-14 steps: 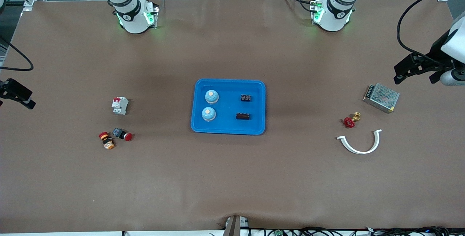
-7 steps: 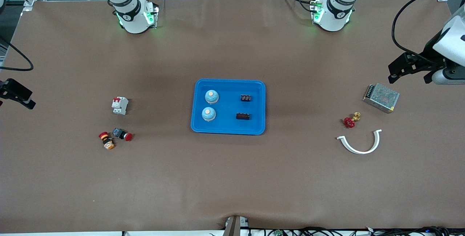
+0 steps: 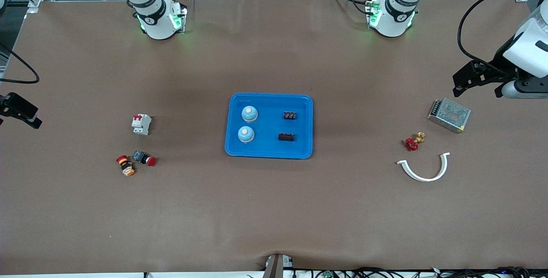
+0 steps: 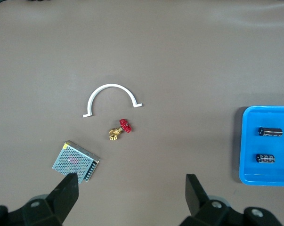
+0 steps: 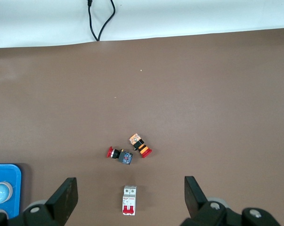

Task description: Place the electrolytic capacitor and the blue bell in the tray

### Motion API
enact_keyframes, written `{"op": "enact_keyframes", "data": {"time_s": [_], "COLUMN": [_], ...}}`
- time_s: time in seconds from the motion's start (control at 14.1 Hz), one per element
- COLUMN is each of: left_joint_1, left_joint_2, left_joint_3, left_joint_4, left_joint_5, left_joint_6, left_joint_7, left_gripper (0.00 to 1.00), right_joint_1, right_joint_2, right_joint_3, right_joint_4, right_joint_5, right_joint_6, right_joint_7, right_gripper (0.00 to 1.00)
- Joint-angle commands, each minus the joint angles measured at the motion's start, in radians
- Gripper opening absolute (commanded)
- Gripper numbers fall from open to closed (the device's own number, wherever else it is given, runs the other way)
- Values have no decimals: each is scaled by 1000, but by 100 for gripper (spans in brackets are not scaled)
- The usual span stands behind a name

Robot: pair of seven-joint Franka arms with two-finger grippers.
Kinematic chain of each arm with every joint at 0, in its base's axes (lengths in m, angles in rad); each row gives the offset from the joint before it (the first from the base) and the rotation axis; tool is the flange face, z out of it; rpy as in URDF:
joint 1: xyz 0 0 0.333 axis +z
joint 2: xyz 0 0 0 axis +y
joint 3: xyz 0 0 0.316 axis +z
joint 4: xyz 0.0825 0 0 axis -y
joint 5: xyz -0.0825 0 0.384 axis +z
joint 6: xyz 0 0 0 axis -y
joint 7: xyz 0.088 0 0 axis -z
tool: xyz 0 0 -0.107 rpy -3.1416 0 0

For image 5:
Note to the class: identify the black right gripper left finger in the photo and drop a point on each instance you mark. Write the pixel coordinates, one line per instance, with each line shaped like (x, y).
(61, 202)

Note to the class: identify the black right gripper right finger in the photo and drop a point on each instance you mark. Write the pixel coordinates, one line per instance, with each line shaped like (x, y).
(198, 207)

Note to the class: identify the blue plastic tray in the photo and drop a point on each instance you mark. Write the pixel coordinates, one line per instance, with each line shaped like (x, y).
(12, 174)

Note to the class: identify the white red circuit breaker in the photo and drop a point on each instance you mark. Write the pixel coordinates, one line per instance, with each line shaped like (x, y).
(129, 200)

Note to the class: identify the red mushroom push button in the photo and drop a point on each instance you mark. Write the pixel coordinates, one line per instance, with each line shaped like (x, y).
(120, 155)

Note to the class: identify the orange emergency stop button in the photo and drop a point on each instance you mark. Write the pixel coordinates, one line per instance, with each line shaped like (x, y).
(140, 145)

